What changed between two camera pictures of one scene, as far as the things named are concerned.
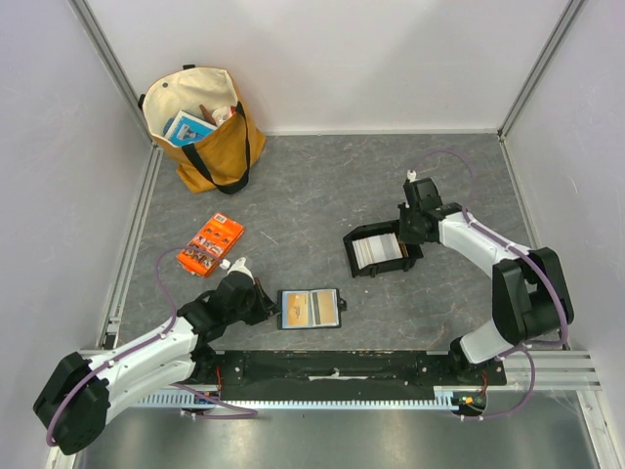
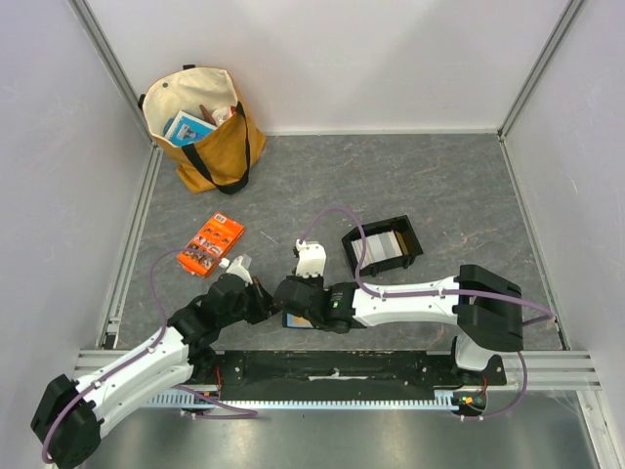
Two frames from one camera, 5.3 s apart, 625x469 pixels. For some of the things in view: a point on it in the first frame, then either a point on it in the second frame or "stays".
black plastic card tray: (403, 264) stays
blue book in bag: (187, 129) stays
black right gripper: (407, 234) -> (291, 297)
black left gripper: (266, 306) stays
